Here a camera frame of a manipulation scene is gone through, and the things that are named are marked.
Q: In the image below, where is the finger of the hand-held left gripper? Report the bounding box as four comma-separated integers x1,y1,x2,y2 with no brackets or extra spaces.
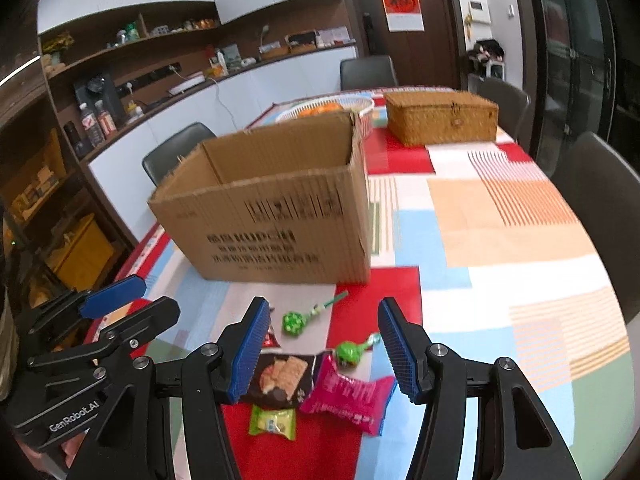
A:
27,275,147,334
27,296,181,372

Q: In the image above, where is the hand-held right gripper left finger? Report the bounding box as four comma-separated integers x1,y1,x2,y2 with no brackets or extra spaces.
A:
67,297,271,480

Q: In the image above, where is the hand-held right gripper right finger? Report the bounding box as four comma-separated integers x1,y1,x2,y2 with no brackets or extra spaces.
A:
377,297,576,480

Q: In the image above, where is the black snack packet food picture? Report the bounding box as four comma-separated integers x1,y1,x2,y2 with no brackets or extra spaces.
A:
240,352,321,409

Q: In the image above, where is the green lollipop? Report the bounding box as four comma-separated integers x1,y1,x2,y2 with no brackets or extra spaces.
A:
334,332,383,368
281,291,349,337

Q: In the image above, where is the pink snack packet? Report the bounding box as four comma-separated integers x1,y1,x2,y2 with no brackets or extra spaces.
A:
299,352,397,436

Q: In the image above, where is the small green snack packet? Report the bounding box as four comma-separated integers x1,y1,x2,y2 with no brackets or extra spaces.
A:
249,405,297,442

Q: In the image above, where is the brown cardboard box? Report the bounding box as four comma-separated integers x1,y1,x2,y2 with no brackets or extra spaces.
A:
147,110,373,285

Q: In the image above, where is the person's left hand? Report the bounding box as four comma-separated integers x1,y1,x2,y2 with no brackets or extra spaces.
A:
22,432,88,478

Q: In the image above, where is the yellow storage box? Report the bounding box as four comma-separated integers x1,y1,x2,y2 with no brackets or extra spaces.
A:
47,212,115,291

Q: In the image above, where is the colourful patchwork tablecloth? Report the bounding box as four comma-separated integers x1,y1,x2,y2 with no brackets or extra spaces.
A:
82,85,631,480

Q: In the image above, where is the dark wooden shelf unit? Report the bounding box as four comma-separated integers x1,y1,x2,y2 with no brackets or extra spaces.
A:
0,80,136,311

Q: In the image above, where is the grey dining chair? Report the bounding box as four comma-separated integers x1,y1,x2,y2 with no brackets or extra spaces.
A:
475,76,532,146
340,55,399,91
142,121,218,186
550,131,640,321

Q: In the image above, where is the clear water bottle red label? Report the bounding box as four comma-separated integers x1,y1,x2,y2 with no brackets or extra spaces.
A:
95,100,119,136
79,102,104,148

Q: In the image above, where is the black coffee machine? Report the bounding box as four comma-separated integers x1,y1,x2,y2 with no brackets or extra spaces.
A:
74,72,126,126

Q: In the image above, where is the woven wicker lidded basket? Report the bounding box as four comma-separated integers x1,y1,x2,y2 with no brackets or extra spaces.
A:
384,90,500,148

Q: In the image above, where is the white plastic fruit basket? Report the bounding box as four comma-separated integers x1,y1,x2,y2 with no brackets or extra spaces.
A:
275,94,376,136

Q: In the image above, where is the pile of orange fruit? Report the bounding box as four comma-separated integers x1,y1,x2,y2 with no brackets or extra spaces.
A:
297,102,346,117

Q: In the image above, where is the yellow flower bunch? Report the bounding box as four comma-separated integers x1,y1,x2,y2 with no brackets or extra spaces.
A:
42,31,75,56

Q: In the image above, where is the dark brown door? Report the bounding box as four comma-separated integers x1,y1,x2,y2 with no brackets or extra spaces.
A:
345,0,463,91

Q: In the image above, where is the dark plush bag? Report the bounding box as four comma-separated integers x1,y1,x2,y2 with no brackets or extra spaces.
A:
467,39,505,63

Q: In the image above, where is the black framed glass door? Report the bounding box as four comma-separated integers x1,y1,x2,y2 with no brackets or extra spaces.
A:
520,0,640,171

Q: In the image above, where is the red and white door poster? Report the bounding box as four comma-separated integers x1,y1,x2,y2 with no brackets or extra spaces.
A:
376,0,426,32

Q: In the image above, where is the white power cable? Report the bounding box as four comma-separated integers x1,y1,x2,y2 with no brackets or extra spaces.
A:
207,77,246,133

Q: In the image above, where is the wooden wall shelf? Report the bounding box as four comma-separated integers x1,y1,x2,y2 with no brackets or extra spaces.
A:
37,2,221,81

